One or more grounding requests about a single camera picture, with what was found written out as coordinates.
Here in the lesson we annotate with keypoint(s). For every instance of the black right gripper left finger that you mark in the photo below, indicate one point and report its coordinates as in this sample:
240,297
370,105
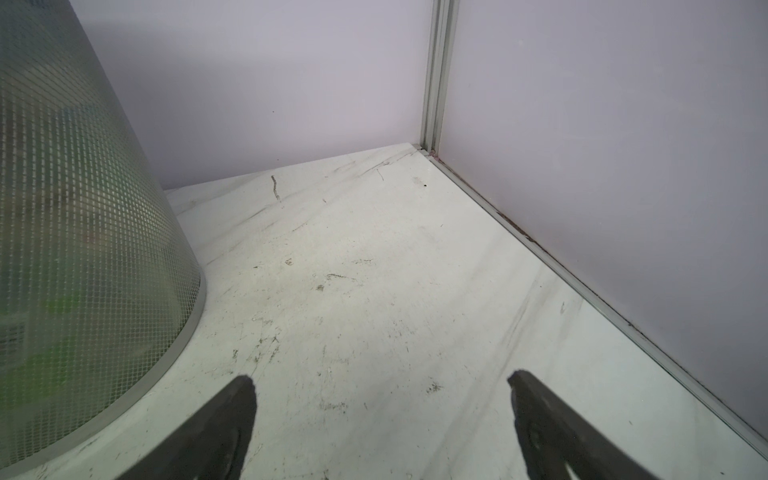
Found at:
211,444

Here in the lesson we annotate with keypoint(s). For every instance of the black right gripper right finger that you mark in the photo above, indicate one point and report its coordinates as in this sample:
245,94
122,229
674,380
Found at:
557,443

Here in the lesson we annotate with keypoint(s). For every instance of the grey mesh waste bin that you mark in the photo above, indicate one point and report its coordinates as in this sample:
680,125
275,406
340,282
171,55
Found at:
100,290

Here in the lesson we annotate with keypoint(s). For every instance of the aluminium frame profiles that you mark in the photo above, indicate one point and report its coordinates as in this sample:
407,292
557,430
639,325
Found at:
626,141

